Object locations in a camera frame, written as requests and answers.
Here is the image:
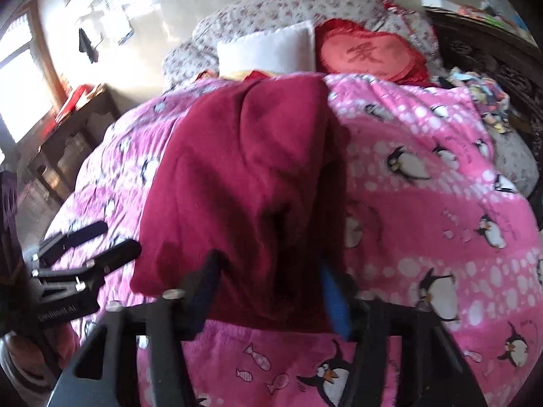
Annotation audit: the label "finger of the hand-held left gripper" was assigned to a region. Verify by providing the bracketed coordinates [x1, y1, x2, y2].
[74, 238, 143, 277]
[39, 220, 109, 264]

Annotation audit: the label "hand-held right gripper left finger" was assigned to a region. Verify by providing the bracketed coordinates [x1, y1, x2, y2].
[46, 250, 222, 407]

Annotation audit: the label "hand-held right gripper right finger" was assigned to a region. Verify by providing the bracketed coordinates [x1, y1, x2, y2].
[318, 258, 490, 407]

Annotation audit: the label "dark red fleece garment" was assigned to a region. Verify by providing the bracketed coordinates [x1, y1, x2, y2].
[129, 72, 353, 333]

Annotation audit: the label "colourful crumpled clothes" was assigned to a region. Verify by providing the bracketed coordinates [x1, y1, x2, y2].
[437, 65, 515, 136]

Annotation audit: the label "wooden side table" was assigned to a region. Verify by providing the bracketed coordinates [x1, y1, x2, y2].
[25, 85, 125, 201]

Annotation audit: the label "pink penguin print blanket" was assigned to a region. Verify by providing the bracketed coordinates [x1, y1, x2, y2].
[42, 72, 543, 407]

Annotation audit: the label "red box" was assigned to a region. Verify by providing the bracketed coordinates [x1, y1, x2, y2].
[54, 85, 92, 120]

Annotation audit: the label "window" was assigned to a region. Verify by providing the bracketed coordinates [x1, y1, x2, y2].
[0, 0, 64, 145]

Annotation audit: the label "dark hanging cloth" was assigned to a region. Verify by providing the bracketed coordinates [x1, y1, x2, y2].
[77, 27, 99, 64]

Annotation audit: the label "floral pillow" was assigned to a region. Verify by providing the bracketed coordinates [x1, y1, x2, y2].
[492, 129, 540, 201]

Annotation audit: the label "red heart-shaped cushion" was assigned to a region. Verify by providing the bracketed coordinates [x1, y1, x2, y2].
[314, 19, 430, 86]

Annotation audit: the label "white pillow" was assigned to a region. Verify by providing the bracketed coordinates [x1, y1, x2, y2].
[216, 20, 317, 75]

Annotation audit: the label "floral quilt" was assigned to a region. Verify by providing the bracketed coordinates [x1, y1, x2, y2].
[163, 0, 442, 92]

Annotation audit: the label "dark carved wooden cabinet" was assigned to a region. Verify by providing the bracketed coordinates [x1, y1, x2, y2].
[424, 6, 543, 204]

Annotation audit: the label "red patterned cloth bundle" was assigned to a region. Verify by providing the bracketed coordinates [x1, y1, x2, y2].
[369, 0, 409, 17]

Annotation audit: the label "white flat box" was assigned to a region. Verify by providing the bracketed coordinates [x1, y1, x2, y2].
[420, 0, 460, 12]

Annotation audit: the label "wall papers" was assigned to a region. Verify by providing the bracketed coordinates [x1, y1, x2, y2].
[90, 0, 135, 46]

